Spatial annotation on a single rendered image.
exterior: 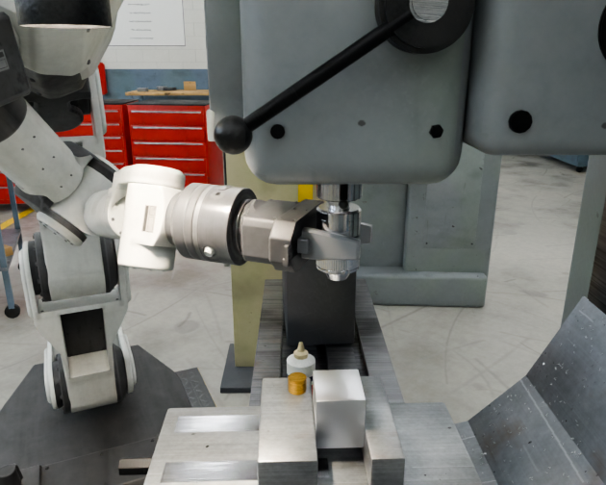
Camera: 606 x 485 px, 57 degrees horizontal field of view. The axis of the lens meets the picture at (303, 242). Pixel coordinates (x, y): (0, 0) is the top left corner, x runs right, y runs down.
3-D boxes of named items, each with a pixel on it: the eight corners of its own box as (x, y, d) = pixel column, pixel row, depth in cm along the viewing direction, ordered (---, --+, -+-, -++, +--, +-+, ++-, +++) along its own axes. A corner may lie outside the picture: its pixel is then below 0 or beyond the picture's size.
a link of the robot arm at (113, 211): (139, 161, 62) (109, 167, 73) (129, 241, 62) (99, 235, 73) (194, 172, 65) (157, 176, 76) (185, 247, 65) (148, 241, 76)
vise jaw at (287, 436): (258, 495, 55) (257, 462, 54) (263, 404, 70) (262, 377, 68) (317, 493, 56) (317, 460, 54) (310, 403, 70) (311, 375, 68)
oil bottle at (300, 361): (287, 418, 78) (286, 349, 75) (287, 401, 82) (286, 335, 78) (315, 418, 78) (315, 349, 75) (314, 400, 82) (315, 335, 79)
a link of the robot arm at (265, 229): (290, 208, 53) (180, 196, 56) (289, 300, 56) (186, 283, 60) (328, 181, 64) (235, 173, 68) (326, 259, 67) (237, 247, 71)
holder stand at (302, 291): (286, 346, 97) (285, 239, 91) (282, 295, 118) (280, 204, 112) (354, 344, 98) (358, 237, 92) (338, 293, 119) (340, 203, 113)
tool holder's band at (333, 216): (307, 215, 58) (307, 206, 58) (339, 207, 61) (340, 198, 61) (338, 225, 55) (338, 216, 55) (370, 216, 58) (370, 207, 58)
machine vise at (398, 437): (144, 551, 57) (134, 465, 54) (171, 452, 71) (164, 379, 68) (479, 542, 58) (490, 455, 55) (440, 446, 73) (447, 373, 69)
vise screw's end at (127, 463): (119, 478, 62) (117, 464, 62) (123, 468, 64) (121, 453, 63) (155, 477, 62) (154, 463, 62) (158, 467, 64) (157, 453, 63)
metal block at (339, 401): (315, 448, 59) (315, 400, 57) (312, 414, 65) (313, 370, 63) (364, 447, 59) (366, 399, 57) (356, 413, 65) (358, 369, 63)
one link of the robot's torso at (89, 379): (49, 384, 139) (16, 226, 112) (131, 367, 147) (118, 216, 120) (52, 434, 128) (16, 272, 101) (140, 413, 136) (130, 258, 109)
